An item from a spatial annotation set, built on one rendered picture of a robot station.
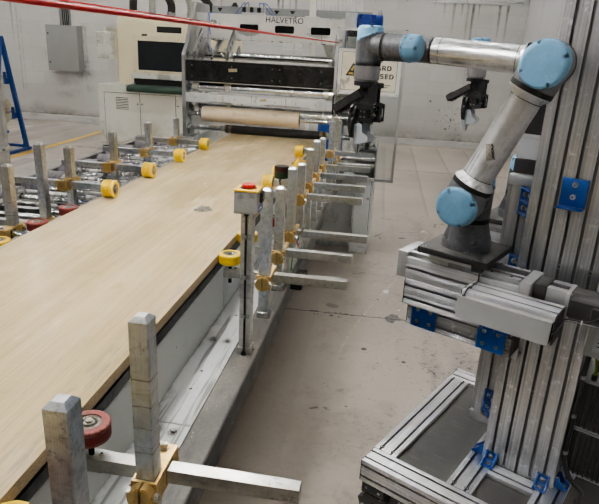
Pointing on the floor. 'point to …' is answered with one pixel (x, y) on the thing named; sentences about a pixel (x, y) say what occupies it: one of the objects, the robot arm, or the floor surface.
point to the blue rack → (12, 95)
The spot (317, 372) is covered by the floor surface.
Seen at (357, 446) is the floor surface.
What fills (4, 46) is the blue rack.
